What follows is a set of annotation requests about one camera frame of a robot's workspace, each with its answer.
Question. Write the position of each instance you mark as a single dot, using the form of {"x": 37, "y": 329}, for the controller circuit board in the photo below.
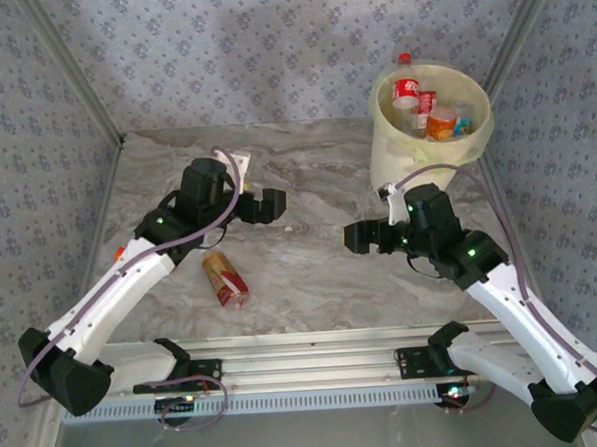
{"x": 175, "y": 405}
{"x": 455, "y": 391}

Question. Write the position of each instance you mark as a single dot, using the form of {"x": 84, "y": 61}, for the right controller circuit board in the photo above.
{"x": 455, "y": 391}

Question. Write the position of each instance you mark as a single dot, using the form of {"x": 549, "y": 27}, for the aluminium frame post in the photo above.
{"x": 521, "y": 21}
{"x": 72, "y": 70}

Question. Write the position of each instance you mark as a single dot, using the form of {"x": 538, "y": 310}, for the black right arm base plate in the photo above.
{"x": 411, "y": 360}

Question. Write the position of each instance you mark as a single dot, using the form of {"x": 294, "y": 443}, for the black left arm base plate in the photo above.
{"x": 208, "y": 369}

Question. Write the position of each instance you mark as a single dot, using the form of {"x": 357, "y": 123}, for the yellow-green bin liner bag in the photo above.
{"x": 386, "y": 106}

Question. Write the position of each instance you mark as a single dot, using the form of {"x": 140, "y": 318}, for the aluminium table edge rail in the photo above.
{"x": 103, "y": 214}
{"x": 492, "y": 175}

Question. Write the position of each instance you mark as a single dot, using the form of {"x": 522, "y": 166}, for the left controller circuit board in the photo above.
{"x": 175, "y": 405}

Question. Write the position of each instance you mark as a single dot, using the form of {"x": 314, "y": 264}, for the aluminium front rail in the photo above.
{"x": 311, "y": 363}

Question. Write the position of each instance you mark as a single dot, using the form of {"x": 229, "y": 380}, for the red snack packet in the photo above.
{"x": 226, "y": 282}

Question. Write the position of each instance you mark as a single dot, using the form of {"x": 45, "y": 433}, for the red label bottle red cap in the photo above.
{"x": 404, "y": 90}

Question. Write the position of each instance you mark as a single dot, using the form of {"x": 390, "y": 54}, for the white round waste bin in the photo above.
{"x": 390, "y": 163}

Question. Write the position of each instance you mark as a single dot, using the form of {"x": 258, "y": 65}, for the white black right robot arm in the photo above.
{"x": 534, "y": 331}

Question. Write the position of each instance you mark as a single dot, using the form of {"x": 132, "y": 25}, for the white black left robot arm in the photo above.
{"x": 107, "y": 303}

